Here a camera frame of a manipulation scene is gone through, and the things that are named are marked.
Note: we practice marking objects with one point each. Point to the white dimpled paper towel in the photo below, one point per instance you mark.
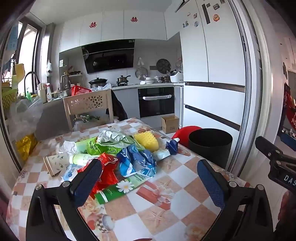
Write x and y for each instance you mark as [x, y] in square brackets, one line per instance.
[69, 147]

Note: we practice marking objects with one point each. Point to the red plastic basket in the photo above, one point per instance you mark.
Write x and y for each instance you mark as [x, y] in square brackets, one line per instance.
[79, 90]

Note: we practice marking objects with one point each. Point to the white and light green bottle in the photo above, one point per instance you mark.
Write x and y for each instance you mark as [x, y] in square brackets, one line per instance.
[81, 159]

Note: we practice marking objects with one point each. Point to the white bowl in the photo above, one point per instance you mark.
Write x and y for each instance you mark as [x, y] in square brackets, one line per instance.
[149, 80]

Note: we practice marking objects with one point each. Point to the checkered tablecloth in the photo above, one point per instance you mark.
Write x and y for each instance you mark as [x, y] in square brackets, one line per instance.
[161, 208]

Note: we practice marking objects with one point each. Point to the round dark multi-cup pan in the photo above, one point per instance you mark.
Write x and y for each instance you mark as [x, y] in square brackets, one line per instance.
[163, 64]

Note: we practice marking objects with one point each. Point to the white spray bottle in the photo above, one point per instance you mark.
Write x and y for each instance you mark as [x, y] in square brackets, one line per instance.
[48, 93]

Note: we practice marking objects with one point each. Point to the paper cup with leaf print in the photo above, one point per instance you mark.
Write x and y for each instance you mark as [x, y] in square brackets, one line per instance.
[54, 164]

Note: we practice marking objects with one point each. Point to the blue and white snack packet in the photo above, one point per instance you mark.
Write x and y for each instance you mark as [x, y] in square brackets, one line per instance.
[136, 162]

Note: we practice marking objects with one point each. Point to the black trash bin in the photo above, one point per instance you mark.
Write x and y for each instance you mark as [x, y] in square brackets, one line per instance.
[208, 148]

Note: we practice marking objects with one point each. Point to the yellow plastic bag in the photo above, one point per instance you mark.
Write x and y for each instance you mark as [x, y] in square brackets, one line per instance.
[26, 146]

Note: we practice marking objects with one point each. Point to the black kitchen faucet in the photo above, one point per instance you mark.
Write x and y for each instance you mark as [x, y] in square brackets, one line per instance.
[29, 75]

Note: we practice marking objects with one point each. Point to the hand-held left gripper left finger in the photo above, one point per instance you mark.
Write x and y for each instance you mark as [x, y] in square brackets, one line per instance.
[89, 180]

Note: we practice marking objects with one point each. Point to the white refrigerator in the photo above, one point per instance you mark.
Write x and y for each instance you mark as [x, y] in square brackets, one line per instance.
[215, 69]

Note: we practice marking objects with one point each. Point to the red hanging banner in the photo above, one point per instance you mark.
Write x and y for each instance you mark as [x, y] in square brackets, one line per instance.
[290, 109]

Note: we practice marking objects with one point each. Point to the small blue and white wrapper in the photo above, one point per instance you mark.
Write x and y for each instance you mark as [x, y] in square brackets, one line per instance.
[172, 146]

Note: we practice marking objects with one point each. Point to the wooden chair with cutout back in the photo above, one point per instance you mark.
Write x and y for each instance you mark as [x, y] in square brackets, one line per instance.
[85, 103]

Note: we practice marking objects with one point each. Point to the red snack wrapper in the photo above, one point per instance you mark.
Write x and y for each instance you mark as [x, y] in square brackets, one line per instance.
[108, 176]

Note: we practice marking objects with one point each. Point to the clear plastic bag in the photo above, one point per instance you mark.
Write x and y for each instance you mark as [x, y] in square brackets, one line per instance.
[25, 115]

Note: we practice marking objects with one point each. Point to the blue and white wipes packet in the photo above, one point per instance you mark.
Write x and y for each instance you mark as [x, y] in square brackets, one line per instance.
[70, 172]

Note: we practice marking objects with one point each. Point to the red plastic stool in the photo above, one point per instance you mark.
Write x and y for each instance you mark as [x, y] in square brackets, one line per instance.
[182, 135]

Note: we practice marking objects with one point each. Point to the black range hood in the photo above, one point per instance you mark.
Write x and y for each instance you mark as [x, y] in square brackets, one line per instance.
[108, 58]

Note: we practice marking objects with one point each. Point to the cardboard box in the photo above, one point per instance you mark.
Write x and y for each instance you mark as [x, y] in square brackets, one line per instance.
[170, 124]

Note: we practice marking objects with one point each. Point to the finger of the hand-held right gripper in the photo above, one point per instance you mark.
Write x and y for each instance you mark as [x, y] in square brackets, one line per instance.
[268, 148]
[289, 138]

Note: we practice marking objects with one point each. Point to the orange fridge magnet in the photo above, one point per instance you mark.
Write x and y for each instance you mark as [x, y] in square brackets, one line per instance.
[216, 17]

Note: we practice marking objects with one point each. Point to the silver and green foil bag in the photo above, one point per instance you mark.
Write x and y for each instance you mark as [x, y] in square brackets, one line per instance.
[113, 138]

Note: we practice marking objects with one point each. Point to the yellow plastic basket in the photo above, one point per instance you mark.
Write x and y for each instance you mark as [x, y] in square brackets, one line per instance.
[9, 98]

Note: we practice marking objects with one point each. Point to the green tube with daisy print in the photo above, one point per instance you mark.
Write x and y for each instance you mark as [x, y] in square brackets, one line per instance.
[120, 188]

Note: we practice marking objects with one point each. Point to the light green snack bag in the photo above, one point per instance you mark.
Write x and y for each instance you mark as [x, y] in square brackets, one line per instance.
[89, 146]

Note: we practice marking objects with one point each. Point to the black jacket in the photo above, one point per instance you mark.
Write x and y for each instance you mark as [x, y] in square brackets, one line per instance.
[118, 106]

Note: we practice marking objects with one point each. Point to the small lidded pot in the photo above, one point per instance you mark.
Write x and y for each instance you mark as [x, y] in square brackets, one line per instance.
[157, 79]
[165, 78]

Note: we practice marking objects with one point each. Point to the round metal strainer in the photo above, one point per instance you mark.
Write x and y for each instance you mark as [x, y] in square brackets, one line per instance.
[140, 72]

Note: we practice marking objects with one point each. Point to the bag of green vegetables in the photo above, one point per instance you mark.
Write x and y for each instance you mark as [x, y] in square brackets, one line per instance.
[90, 118]

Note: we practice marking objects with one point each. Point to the yellow foam fruit net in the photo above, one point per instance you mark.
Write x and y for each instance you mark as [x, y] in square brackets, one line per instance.
[146, 140]

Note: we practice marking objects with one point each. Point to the red paper decal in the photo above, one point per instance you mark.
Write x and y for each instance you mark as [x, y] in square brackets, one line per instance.
[133, 19]
[92, 25]

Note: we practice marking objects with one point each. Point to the black wok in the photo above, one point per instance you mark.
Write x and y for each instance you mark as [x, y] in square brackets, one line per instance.
[98, 81]

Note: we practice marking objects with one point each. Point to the white rice cooker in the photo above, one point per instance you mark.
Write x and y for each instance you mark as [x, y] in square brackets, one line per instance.
[176, 76]

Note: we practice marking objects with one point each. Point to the crumpled plastic bag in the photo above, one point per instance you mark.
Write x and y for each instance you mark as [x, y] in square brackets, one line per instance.
[104, 87]

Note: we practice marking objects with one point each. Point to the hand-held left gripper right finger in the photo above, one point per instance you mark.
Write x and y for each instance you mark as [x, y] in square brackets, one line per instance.
[210, 183]

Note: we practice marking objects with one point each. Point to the black built-in oven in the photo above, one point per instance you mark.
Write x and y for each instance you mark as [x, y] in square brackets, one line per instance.
[156, 102]

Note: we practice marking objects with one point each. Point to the chopstick holder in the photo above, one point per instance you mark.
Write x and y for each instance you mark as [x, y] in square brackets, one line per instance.
[41, 93]

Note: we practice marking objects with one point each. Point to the white wall cabinets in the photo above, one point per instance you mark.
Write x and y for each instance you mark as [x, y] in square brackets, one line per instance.
[111, 30]

